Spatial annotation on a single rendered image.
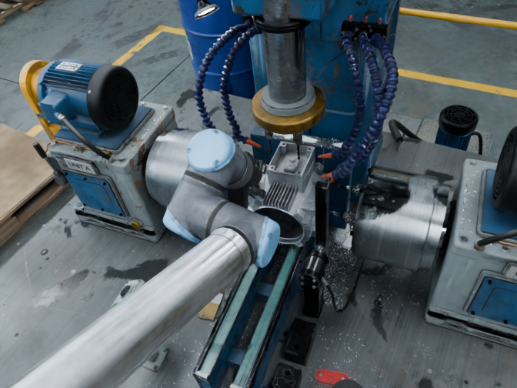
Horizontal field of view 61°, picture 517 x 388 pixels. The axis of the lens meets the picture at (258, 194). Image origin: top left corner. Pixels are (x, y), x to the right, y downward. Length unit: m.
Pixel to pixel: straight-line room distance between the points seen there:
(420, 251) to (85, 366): 0.80
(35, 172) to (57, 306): 1.70
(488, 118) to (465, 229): 2.29
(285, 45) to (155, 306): 0.59
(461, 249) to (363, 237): 0.22
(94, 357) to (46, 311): 0.98
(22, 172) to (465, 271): 2.69
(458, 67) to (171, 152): 2.85
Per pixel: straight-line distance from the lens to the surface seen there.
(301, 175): 1.17
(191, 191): 0.86
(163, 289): 0.65
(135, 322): 0.61
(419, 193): 1.12
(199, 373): 1.15
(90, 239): 1.65
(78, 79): 1.34
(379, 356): 1.28
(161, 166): 1.29
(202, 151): 0.86
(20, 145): 3.42
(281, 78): 1.01
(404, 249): 1.12
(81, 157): 1.38
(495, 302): 1.20
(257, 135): 1.30
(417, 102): 3.36
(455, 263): 1.11
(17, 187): 3.09
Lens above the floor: 1.98
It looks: 48 degrees down
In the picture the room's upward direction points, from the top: 9 degrees counter-clockwise
